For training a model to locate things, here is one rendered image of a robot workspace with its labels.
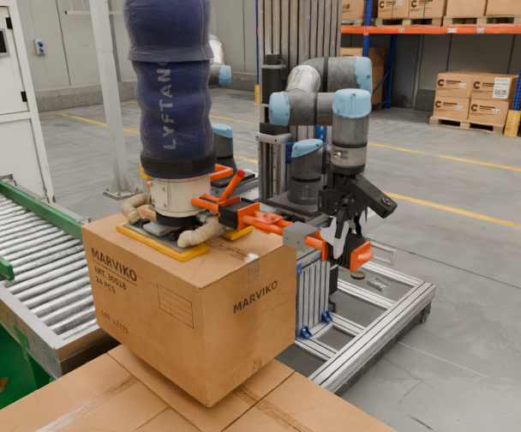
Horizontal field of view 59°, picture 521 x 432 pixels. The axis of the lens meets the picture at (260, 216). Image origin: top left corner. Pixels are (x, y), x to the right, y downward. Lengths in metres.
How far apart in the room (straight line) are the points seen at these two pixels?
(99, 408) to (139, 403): 0.12
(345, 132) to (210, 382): 0.79
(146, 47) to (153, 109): 0.16
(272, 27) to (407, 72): 8.37
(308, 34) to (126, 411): 1.50
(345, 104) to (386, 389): 1.81
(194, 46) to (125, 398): 1.13
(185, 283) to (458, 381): 1.78
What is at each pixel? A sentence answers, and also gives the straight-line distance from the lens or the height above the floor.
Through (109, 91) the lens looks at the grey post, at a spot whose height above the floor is 1.09.
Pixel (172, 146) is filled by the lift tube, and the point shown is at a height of 1.38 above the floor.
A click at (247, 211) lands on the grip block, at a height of 1.22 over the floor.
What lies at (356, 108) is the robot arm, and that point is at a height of 1.53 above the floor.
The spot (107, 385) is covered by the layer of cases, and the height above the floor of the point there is 0.54.
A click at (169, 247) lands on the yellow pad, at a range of 1.37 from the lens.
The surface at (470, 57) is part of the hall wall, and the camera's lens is 9.88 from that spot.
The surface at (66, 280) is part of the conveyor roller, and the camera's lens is 2.49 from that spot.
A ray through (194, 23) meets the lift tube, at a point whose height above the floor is 1.69.
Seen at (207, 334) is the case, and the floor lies 0.92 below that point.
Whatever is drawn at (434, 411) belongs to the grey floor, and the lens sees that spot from 2.49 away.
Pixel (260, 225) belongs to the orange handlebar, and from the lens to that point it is 1.20.
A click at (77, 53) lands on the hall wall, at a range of 11.59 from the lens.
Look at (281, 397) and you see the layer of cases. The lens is 1.65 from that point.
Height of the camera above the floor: 1.69
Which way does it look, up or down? 23 degrees down
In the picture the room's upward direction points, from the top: 1 degrees counter-clockwise
